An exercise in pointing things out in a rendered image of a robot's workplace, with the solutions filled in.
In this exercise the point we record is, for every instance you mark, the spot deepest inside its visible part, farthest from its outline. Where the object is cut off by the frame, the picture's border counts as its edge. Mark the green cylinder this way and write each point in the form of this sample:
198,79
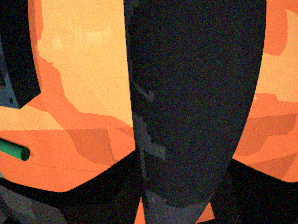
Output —
18,151

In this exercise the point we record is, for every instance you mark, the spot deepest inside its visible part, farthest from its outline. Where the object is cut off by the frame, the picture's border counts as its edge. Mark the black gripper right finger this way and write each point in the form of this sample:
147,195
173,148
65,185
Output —
247,196

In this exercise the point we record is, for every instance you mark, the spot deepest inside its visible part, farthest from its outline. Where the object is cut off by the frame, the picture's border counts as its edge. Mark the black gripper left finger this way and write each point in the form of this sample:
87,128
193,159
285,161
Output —
109,198

